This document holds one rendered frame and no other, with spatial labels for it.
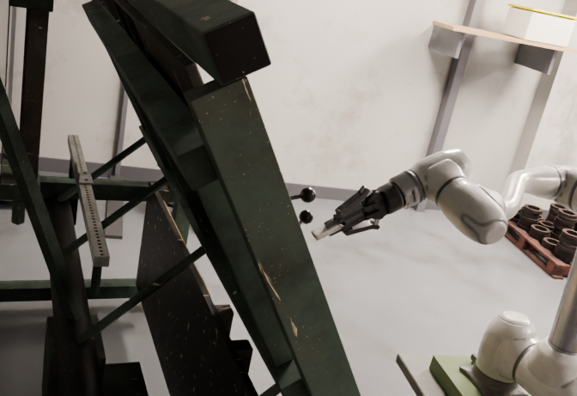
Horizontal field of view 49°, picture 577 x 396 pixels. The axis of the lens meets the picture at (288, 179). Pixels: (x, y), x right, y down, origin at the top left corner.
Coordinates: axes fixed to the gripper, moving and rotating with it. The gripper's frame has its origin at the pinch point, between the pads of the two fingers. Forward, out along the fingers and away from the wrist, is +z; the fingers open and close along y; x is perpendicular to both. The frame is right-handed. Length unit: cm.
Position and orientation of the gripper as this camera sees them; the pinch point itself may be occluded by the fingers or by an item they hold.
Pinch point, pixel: (326, 229)
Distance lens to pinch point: 158.0
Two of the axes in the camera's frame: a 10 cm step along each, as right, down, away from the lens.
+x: -3.7, -3.7, 8.5
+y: 2.9, 8.2, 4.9
